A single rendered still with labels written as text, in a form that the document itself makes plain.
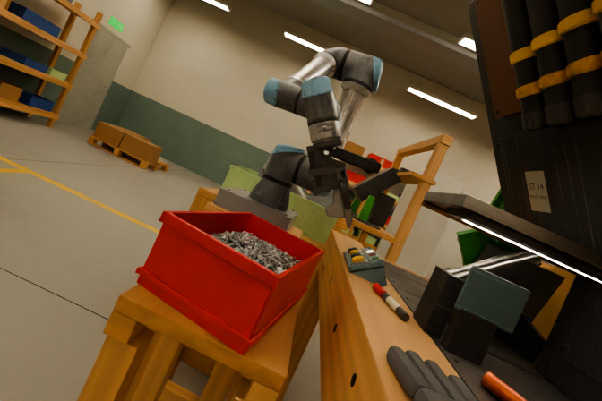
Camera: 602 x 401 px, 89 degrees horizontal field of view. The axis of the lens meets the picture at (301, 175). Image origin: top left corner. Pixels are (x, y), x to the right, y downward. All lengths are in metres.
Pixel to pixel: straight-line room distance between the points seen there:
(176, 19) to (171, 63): 1.14
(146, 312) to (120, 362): 0.08
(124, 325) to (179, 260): 0.11
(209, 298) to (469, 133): 8.59
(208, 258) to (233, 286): 0.06
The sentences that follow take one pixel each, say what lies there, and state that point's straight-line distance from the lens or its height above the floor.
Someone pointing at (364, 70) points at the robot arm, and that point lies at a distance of 1.16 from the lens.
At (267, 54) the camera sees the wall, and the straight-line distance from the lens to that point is 8.52.
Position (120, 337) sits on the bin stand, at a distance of 0.55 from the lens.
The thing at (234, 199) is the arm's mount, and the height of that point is 0.89.
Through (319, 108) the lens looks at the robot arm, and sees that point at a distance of 0.73.
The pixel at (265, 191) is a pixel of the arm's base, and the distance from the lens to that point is 1.09.
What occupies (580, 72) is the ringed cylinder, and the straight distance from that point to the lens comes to 0.51.
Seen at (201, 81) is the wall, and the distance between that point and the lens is 8.67.
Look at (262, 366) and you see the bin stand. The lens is 0.50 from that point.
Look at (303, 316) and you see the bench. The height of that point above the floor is 0.54.
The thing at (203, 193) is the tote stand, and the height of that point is 0.77.
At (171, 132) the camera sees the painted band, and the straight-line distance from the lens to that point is 8.67.
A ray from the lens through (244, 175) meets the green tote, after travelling 1.61.
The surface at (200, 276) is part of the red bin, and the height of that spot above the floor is 0.86.
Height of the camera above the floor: 1.06
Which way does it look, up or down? level
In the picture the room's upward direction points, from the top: 25 degrees clockwise
